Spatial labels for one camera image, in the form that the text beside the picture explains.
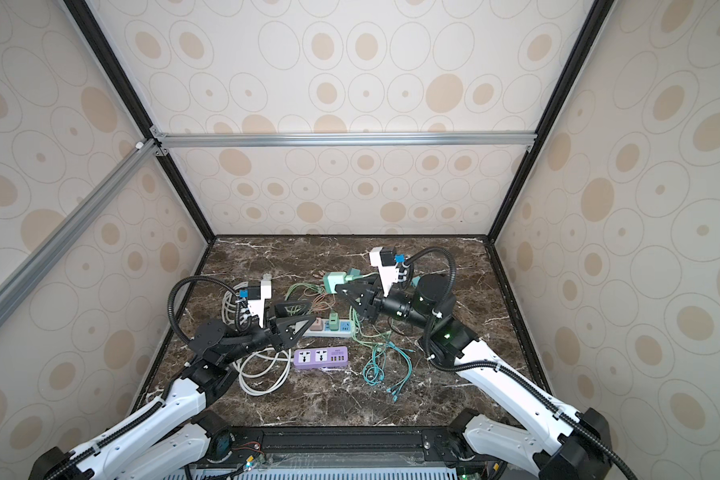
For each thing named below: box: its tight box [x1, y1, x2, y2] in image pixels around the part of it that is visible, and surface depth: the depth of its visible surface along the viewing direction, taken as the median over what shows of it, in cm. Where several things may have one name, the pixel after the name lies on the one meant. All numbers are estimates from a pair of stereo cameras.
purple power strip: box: [293, 346, 349, 369], surface depth 87 cm
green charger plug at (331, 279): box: [324, 272, 347, 294], surface depth 61 cm
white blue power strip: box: [302, 319, 354, 337], surface depth 94 cm
